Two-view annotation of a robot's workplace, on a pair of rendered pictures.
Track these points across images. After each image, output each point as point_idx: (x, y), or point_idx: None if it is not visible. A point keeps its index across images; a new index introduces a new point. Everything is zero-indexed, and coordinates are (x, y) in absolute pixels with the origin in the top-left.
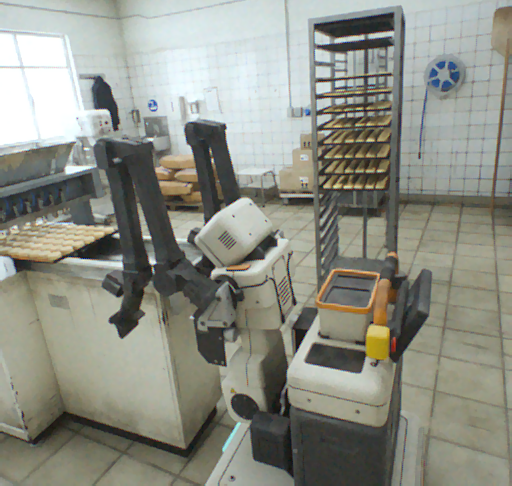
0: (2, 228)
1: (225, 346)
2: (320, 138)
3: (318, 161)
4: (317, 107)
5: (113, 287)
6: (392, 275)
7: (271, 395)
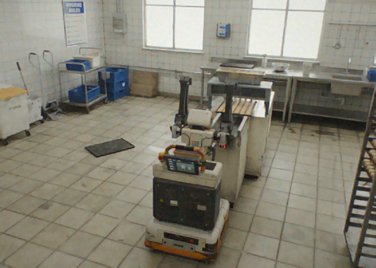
0: (221, 95)
1: (281, 206)
2: None
3: (365, 140)
4: None
5: None
6: (179, 146)
7: None
